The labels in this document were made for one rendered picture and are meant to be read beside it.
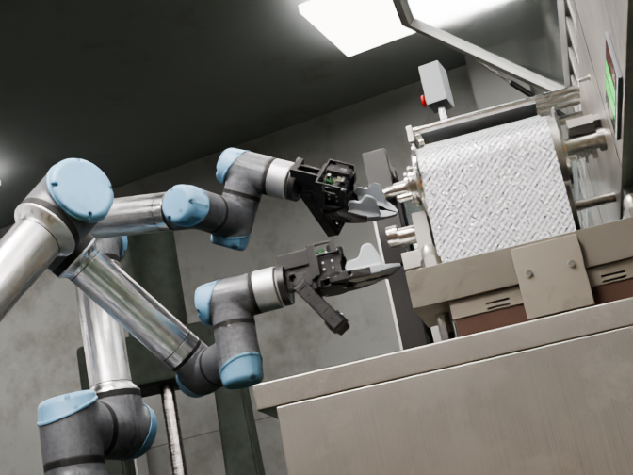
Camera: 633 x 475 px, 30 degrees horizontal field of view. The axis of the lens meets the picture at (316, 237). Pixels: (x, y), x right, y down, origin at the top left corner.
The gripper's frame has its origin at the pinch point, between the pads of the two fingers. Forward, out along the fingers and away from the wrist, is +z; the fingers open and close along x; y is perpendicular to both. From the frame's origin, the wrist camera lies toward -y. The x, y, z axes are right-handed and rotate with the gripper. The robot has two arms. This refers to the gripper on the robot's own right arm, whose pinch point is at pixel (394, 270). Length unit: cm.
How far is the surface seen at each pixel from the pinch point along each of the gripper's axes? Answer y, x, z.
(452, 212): 7.6, -0.3, 12.1
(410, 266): 2.0, 7.1, 2.2
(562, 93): 35, 30, 37
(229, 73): 218, 349, -104
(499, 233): 2.0, -0.2, 19.0
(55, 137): 218, 367, -211
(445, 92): 54, 57, 13
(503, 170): 12.8, -0.3, 22.2
